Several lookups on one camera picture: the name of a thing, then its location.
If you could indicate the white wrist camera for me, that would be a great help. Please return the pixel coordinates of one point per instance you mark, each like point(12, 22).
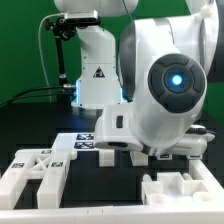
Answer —
point(112, 129)

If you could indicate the white U-shaped fence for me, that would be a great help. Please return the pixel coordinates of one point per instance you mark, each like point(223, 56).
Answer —
point(172, 213)

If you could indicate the silver camera on stand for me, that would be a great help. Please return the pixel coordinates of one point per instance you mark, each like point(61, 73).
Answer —
point(81, 17)

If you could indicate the white tagged nut cube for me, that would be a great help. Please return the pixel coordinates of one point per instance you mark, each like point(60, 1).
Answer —
point(191, 157)
point(165, 157)

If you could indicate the white chair seat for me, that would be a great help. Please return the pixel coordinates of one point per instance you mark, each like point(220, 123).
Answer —
point(173, 187)

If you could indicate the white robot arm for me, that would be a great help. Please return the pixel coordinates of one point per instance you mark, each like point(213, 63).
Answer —
point(150, 84)

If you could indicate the white chair back frame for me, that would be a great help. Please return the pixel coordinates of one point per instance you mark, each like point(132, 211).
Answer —
point(49, 166)

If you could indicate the white base tag plate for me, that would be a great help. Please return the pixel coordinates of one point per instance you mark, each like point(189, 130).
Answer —
point(74, 141)

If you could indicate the black camera stand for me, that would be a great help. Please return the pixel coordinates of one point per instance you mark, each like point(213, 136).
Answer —
point(62, 31)

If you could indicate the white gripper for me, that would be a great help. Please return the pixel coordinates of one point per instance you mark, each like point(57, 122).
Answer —
point(194, 142)

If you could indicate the white tagged nut cube right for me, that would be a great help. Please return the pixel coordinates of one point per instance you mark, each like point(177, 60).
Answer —
point(191, 157)

